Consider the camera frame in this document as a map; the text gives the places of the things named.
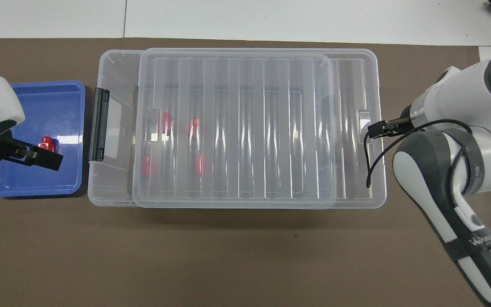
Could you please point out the clear plastic ribbed lid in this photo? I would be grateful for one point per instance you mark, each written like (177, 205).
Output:
(356, 187)

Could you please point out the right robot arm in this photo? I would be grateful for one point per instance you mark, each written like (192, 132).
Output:
(441, 98)

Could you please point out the red block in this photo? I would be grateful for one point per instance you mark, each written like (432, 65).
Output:
(47, 143)

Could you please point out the black box latch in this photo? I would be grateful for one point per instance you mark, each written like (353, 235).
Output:
(99, 128)

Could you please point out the clear plastic storage box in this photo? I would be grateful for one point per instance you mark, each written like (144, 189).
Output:
(115, 187)

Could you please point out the blue plastic tray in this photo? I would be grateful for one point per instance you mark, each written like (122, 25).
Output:
(60, 179)

